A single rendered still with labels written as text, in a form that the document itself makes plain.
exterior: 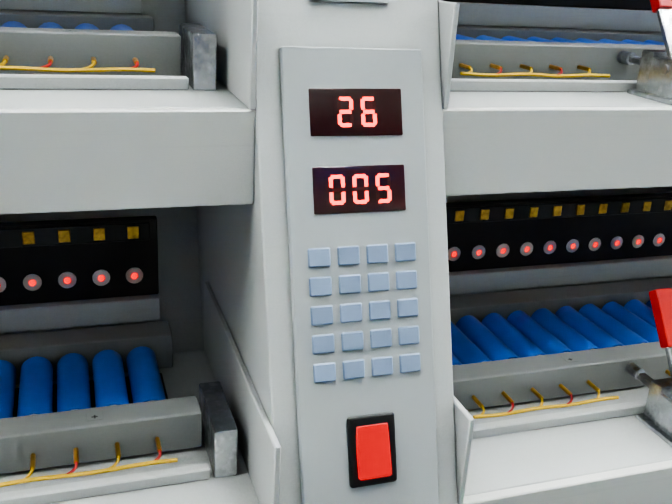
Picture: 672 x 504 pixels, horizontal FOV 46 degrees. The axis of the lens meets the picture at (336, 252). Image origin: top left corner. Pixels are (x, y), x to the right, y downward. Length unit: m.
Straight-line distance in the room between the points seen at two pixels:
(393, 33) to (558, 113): 0.10
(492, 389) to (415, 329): 0.12
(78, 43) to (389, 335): 0.21
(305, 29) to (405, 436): 0.20
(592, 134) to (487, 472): 0.19
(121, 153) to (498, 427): 0.26
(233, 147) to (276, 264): 0.06
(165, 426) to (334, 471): 0.10
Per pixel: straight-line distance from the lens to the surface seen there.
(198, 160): 0.37
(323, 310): 0.37
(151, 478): 0.42
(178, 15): 0.58
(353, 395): 0.38
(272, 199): 0.36
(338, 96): 0.37
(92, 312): 0.53
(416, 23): 0.40
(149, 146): 0.36
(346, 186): 0.37
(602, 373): 0.54
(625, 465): 0.48
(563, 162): 0.44
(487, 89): 0.46
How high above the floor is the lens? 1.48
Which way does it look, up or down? 3 degrees down
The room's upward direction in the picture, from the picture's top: 3 degrees counter-clockwise
